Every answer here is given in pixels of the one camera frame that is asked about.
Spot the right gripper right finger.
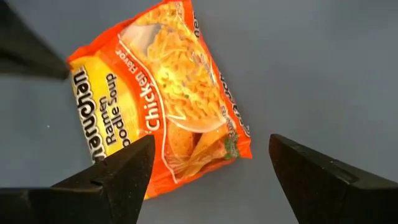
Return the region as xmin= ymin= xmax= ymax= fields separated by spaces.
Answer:
xmin=268 ymin=133 xmax=398 ymax=224

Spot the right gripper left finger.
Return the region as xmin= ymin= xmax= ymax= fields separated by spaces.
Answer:
xmin=0 ymin=134 xmax=156 ymax=224

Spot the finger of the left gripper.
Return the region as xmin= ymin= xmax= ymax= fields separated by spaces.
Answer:
xmin=0 ymin=0 xmax=70 ymax=80

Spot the orange chicken ramen pack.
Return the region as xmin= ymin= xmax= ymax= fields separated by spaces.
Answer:
xmin=66 ymin=0 xmax=253 ymax=200

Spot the grey-blue table mat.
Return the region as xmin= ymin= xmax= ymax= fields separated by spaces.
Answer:
xmin=0 ymin=0 xmax=398 ymax=224

